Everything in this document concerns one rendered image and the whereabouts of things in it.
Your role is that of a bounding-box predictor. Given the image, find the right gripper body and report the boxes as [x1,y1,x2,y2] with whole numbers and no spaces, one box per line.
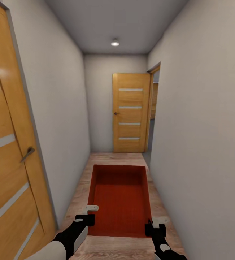
[145,222,166,240]

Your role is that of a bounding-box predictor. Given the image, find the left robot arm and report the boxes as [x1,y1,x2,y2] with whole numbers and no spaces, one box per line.
[24,205,99,260]

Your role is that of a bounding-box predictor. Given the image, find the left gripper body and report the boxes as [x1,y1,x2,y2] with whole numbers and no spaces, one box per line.
[75,214,95,226]

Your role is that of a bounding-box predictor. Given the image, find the storage box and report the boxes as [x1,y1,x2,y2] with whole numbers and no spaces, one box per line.
[87,165,152,238]

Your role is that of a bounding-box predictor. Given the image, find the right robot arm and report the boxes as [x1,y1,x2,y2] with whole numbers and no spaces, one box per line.
[145,217,187,260]

